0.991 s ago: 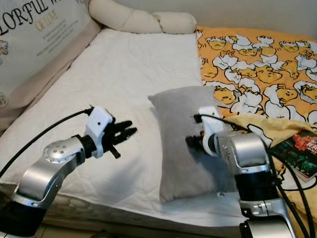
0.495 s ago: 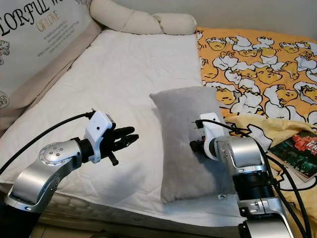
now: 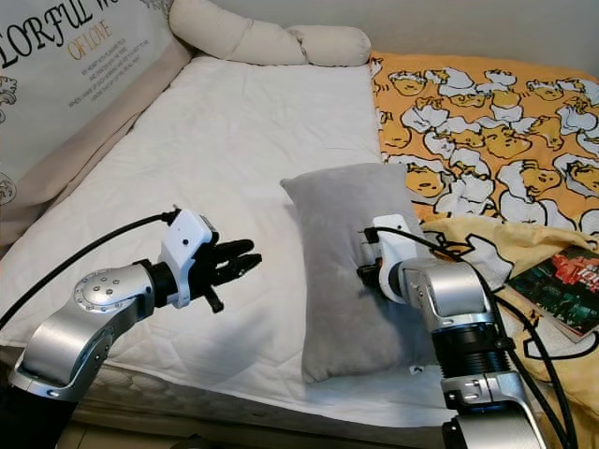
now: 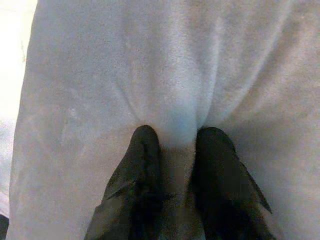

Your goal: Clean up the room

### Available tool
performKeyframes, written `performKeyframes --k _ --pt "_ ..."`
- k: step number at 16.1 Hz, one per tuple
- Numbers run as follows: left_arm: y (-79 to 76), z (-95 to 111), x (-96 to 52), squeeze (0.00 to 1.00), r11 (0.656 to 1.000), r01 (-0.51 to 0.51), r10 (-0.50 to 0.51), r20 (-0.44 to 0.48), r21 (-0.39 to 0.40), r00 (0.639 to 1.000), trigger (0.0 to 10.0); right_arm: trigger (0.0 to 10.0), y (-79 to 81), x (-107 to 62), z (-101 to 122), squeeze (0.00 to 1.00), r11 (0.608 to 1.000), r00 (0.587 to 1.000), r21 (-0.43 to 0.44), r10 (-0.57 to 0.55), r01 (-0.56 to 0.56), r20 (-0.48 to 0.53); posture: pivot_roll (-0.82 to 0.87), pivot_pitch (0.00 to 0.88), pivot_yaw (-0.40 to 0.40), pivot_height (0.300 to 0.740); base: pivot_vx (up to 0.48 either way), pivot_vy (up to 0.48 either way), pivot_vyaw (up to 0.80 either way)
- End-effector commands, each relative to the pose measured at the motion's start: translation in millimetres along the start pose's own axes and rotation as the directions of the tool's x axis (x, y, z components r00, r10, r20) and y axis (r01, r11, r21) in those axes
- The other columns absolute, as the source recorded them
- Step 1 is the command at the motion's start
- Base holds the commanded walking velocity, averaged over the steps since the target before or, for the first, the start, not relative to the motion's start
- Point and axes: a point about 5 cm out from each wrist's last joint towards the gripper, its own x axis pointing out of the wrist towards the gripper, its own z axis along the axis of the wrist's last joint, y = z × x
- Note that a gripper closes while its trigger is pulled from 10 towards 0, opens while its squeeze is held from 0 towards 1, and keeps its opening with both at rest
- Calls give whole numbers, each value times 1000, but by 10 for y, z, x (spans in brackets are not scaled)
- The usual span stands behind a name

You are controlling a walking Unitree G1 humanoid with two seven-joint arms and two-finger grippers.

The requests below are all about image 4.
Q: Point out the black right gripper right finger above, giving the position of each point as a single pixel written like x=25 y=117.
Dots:
x=217 y=180

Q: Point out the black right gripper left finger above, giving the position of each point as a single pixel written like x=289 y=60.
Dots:
x=140 y=180

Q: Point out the grey fleece pillow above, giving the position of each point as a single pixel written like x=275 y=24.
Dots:
x=150 y=62

